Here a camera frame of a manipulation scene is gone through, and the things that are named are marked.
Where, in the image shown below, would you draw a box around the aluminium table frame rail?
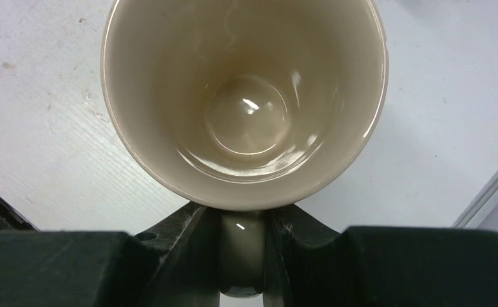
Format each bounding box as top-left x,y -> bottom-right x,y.
453,170 -> 498,228

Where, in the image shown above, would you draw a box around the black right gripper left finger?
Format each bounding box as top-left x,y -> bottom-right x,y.
0,203 -> 220,306

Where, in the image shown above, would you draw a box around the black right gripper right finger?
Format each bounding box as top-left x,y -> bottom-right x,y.
263,205 -> 498,306

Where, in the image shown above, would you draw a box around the cream cup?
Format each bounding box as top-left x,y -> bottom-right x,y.
101,1 -> 388,297

